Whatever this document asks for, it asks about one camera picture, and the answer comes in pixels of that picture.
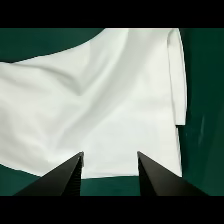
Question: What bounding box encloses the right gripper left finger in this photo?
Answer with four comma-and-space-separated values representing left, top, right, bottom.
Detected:
13, 150, 85, 197

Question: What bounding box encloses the white T-shirt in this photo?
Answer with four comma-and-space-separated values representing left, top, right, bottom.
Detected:
0, 27, 188, 180

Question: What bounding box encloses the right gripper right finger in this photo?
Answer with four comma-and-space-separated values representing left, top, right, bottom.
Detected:
136, 150, 208, 197

